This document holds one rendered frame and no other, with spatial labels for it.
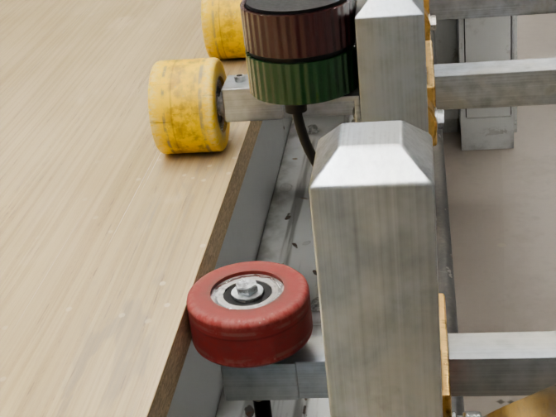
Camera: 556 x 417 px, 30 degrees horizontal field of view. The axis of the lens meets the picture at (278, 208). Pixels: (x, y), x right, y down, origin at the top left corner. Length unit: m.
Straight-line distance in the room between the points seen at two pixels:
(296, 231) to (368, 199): 1.06
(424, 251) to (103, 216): 0.54
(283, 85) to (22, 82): 0.66
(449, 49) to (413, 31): 2.57
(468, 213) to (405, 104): 2.18
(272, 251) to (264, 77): 0.78
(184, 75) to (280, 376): 0.29
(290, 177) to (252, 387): 0.84
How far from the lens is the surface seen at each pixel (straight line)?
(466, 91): 0.86
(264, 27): 0.53
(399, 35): 0.53
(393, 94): 0.55
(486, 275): 2.45
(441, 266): 1.09
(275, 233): 1.35
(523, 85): 0.86
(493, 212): 2.73
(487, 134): 3.07
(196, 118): 0.86
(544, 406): 0.52
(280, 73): 0.53
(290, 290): 0.67
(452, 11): 1.10
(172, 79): 0.86
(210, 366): 1.03
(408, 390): 0.32
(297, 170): 1.53
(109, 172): 0.89
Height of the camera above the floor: 1.25
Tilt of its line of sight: 26 degrees down
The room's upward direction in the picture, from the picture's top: 6 degrees counter-clockwise
